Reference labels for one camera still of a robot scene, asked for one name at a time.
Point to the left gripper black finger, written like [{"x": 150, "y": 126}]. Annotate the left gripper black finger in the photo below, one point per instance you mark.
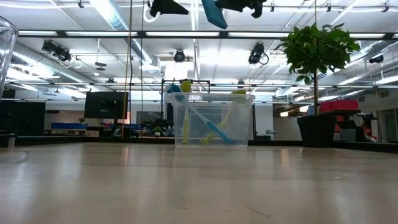
[{"x": 166, "y": 7}]

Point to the red storage box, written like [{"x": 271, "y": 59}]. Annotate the red storage box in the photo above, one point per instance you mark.
[{"x": 339, "y": 105}]

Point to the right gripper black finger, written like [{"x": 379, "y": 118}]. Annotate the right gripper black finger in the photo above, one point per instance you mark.
[
  {"x": 231, "y": 4},
  {"x": 258, "y": 7}
]

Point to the blue cabinet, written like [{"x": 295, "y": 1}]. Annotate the blue cabinet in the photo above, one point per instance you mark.
[{"x": 68, "y": 126}]

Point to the black plant pot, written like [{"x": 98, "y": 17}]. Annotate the black plant pot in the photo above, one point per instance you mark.
[{"x": 317, "y": 130}]

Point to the black ceiling spotlight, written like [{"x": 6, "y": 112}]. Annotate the black ceiling spotlight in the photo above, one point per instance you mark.
[
  {"x": 256, "y": 53},
  {"x": 179, "y": 56},
  {"x": 56, "y": 51},
  {"x": 376, "y": 59}
]

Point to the yellow-green dish brush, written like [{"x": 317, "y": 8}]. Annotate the yellow-green dish brush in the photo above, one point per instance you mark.
[
  {"x": 186, "y": 124},
  {"x": 230, "y": 107}
]

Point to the silver ventilation duct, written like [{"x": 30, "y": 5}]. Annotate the silver ventilation duct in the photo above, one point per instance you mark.
[{"x": 115, "y": 18}]

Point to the deep clear plastic bin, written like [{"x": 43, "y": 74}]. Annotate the deep clear plastic bin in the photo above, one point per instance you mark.
[{"x": 236, "y": 124}]

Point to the small grey post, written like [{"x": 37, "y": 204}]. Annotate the small grey post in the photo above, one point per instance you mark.
[{"x": 11, "y": 140}]

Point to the black monitor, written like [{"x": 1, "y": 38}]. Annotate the black monitor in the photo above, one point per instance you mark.
[{"x": 105, "y": 105}]

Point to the black aluminium table frame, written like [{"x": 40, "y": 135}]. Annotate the black aluminium table frame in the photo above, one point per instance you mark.
[{"x": 357, "y": 146}]

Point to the blue dish brush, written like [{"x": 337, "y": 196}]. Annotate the blue dish brush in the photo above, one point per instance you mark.
[{"x": 225, "y": 137}]

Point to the black gantry frame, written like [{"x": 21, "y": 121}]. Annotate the black gantry frame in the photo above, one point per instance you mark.
[{"x": 199, "y": 81}]

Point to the black ceiling light rail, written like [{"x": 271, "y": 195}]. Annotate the black ceiling light rail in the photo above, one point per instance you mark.
[{"x": 225, "y": 34}]

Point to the blue scrub sponge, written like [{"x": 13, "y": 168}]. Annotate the blue scrub sponge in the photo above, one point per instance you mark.
[{"x": 214, "y": 14}]

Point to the green leafy plant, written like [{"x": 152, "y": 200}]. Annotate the green leafy plant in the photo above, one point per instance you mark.
[{"x": 317, "y": 46}]

